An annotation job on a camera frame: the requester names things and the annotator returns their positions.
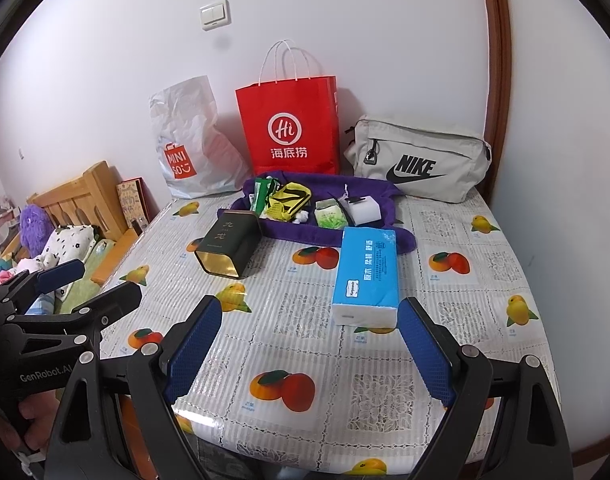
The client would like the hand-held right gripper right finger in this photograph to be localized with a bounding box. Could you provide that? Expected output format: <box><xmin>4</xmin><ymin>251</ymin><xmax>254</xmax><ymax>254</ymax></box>
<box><xmin>397</xmin><ymin>296</ymin><xmax>576</xmax><ymax>480</ymax></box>

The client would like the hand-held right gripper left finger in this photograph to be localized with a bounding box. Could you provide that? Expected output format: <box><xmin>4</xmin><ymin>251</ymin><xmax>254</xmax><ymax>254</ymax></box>
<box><xmin>50</xmin><ymin>295</ymin><xmax>224</xmax><ymax>480</ymax></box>

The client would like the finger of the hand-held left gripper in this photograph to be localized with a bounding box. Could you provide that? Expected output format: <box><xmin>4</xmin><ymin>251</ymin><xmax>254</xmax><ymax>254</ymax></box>
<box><xmin>15</xmin><ymin>281</ymin><xmax>143</xmax><ymax>361</ymax></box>
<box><xmin>0</xmin><ymin>258</ymin><xmax>86</xmax><ymax>311</ymax></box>

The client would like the dark tea tin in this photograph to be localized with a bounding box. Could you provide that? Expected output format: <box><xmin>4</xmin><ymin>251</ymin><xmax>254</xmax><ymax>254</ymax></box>
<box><xmin>193</xmin><ymin>212</ymin><xmax>263</xmax><ymax>280</ymax></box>

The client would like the white sponge block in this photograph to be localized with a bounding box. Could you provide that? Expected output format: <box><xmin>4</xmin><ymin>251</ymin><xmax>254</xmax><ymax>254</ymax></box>
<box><xmin>346</xmin><ymin>196</ymin><xmax>382</xmax><ymax>227</ymax></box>

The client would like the light green tissue packet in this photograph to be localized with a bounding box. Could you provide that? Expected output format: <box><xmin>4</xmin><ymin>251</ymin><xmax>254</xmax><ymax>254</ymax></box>
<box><xmin>314</xmin><ymin>199</ymin><xmax>348</xmax><ymax>230</ymax></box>

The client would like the green sachet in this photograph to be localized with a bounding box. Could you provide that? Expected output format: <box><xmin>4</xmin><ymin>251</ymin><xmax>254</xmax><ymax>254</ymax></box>
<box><xmin>252</xmin><ymin>176</ymin><xmax>278</xmax><ymax>213</ymax></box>

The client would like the yellow black mesh pouch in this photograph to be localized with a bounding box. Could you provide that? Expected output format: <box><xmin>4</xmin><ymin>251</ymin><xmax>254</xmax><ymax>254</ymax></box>
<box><xmin>265</xmin><ymin>183</ymin><xmax>312</xmax><ymax>222</ymax></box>

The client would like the person's left hand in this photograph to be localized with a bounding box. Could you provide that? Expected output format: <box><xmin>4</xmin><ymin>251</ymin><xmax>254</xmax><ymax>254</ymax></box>
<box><xmin>17</xmin><ymin>392</ymin><xmax>60</xmax><ymax>453</ymax></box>

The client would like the white spotted pillow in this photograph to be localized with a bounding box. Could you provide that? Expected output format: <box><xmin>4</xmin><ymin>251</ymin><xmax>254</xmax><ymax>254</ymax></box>
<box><xmin>37</xmin><ymin>223</ymin><xmax>100</xmax><ymax>268</ymax></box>

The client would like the green bed sheet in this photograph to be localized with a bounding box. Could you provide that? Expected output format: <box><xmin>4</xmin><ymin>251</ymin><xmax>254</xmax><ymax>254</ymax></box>
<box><xmin>55</xmin><ymin>237</ymin><xmax>116</xmax><ymax>306</ymax></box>

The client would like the purple plush toy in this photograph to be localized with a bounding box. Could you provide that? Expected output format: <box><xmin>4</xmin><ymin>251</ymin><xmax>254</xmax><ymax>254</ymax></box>
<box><xmin>19</xmin><ymin>204</ymin><xmax>56</xmax><ymax>256</ymax></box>

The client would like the colourful zigzag cloth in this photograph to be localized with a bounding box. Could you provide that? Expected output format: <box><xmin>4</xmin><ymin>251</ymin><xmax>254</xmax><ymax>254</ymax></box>
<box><xmin>0</xmin><ymin>255</ymin><xmax>18</xmax><ymax>288</ymax></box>

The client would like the wooden bed headboard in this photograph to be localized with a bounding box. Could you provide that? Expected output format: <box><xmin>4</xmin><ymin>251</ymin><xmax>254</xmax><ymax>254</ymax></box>
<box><xmin>27</xmin><ymin>161</ymin><xmax>158</xmax><ymax>286</ymax></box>

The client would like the blue tissue pack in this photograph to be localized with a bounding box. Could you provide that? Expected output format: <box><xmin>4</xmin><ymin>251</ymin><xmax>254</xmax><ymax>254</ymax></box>
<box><xmin>331</xmin><ymin>226</ymin><xmax>400</xmax><ymax>328</ymax></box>

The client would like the fruit print tablecloth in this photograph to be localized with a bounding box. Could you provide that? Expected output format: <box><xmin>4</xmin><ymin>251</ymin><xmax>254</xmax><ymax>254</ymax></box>
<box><xmin>97</xmin><ymin>187</ymin><xmax>556</xmax><ymax>480</ymax></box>

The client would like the purple towel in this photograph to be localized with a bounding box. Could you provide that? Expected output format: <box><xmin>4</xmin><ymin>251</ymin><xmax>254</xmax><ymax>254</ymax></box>
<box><xmin>231</xmin><ymin>172</ymin><xmax>418</xmax><ymax>256</ymax></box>

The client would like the white plastic bag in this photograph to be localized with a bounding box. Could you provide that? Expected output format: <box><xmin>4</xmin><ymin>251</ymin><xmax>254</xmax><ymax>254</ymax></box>
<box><xmin>150</xmin><ymin>75</ymin><xmax>250</xmax><ymax>200</ymax></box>

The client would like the grey waist bag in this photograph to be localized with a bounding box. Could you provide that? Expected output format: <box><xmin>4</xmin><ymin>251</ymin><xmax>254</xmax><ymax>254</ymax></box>
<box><xmin>343</xmin><ymin>114</ymin><xmax>492</xmax><ymax>204</ymax></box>

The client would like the red paper bag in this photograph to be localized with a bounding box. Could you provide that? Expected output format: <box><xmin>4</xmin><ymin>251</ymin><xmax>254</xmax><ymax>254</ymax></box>
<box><xmin>235</xmin><ymin>39</ymin><xmax>340</xmax><ymax>177</ymax></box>

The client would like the small white drawstring pouch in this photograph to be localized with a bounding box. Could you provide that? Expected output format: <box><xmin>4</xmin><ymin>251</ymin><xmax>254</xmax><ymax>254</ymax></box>
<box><xmin>339</xmin><ymin>185</ymin><xmax>370</xmax><ymax>207</ymax></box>

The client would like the brown wooden door frame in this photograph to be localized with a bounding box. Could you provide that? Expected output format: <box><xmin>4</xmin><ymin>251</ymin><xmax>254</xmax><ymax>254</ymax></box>
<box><xmin>477</xmin><ymin>0</ymin><xmax>510</xmax><ymax>196</ymax></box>

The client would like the white light switch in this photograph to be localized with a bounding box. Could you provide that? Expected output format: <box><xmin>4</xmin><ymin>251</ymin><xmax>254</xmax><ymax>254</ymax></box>
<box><xmin>200</xmin><ymin>1</ymin><xmax>232</xmax><ymax>31</ymax></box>

